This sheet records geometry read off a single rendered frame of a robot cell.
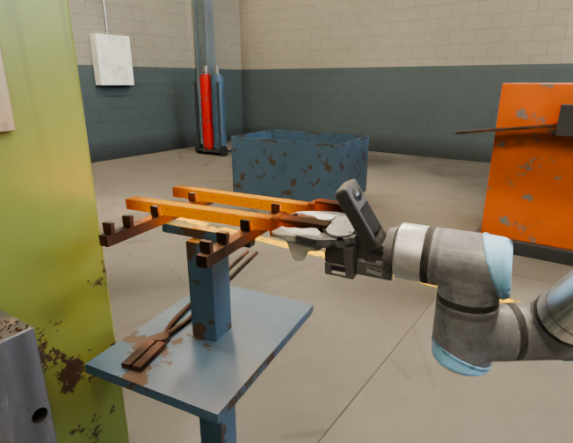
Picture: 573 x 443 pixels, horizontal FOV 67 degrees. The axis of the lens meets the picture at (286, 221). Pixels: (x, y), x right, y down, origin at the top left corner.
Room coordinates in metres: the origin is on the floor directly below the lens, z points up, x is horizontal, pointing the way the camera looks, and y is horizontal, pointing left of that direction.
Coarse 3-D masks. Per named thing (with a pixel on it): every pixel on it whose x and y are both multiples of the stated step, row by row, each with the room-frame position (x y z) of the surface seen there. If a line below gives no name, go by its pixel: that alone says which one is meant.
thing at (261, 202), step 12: (180, 192) 0.97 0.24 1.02; (204, 192) 0.94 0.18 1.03; (216, 192) 0.93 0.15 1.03; (228, 192) 0.93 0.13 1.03; (240, 192) 0.93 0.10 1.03; (228, 204) 0.91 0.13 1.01; (240, 204) 0.90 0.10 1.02; (252, 204) 0.89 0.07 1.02; (264, 204) 0.88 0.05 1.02; (288, 204) 0.85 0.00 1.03; (300, 204) 0.84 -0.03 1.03; (312, 204) 0.82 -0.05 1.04; (324, 204) 0.82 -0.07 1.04; (336, 204) 0.80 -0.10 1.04
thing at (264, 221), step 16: (128, 208) 0.88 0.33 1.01; (144, 208) 0.86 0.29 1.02; (176, 208) 0.83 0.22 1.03; (192, 208) 0.81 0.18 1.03; (208, 208) 0.81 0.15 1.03; (224, 208) 0.81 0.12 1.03; (256, 224) 0.75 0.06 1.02; (272, 224) 0.73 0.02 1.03; (288, 224) 0.73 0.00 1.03; (304, 224) 0.71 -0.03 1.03; (320, 224) 0.70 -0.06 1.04
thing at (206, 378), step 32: (160, 320) 0.86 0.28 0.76; (256, 320) 0.86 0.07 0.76; (288, 320) 0.86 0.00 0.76; (128, 352) 0.73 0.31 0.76; (192, 352) 0.73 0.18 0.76; (224, 352) 0.73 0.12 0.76; (256, 352) 0.73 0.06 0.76; (128, 384) 0.65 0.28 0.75; (160, 384) 0.64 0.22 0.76; (192, 384) 0.64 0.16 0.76; (224, 384) 0.64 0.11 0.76; (224, 416) 0.58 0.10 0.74
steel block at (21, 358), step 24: (0, 312) 0.62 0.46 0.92; (24, 336) 0.56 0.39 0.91; (0, 360) 0.53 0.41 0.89; (24, 360) 0.56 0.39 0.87; (0, 384) 0.52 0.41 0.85; (24, 408) 0.54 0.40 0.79; (48, 408) 0.57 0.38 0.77; (0, 432) 0.51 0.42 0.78; (24, 432) 0.54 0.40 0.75; (48, 432) 0.57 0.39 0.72
